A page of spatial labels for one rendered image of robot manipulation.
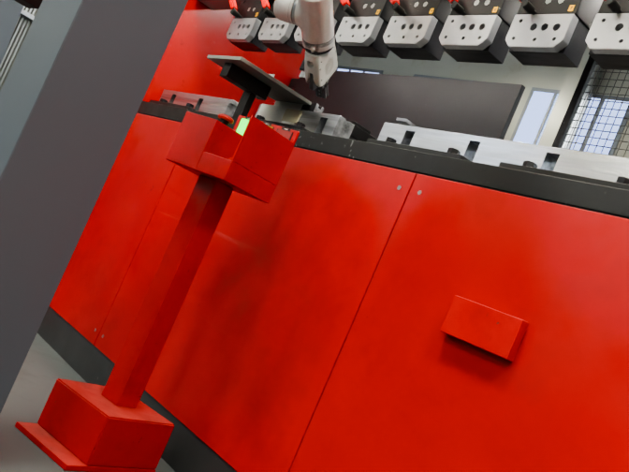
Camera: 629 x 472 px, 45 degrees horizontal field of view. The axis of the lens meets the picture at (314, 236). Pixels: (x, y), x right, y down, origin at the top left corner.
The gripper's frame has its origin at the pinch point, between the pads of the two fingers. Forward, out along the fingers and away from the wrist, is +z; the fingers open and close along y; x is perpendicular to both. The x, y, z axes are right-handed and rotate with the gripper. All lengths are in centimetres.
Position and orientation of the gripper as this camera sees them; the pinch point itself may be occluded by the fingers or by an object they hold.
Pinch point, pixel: (321, 90)
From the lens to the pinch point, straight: 209.2
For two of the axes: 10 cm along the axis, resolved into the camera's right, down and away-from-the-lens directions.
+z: 0.6, 6.2, 7.8
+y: 5.0, -7.0, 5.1
